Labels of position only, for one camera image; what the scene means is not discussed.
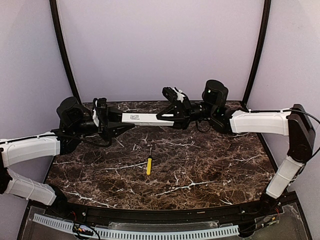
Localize black front table rail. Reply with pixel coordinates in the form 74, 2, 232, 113
56, 200, 261, 226

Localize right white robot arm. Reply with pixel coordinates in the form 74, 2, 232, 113
156, 79, 316, 199

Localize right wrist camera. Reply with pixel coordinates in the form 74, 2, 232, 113
162, 87, 191, 109

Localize yellow handled screwdriver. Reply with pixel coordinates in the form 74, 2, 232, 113
146, 147, 153, 176

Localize white remote control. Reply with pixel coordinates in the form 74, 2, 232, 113
121, 112, 174, 127

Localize white slotted cable duct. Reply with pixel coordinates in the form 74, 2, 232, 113
32, 213, 239, 240

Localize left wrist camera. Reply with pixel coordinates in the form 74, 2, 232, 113
92, 97, 107, 127

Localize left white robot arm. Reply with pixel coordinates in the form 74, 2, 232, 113
0, 96, 135, 206

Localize black frame post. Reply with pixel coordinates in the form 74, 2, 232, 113
241, 0, 272, 107
49, 0, 82, 104

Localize left black frame post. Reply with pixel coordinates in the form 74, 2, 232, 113
49, 0, 82, 104

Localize right black frame post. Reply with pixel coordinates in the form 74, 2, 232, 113
241, 0, 272, 107

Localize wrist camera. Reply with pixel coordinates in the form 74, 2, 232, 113
162, 87, 191, 109
92, 97, 107, 127

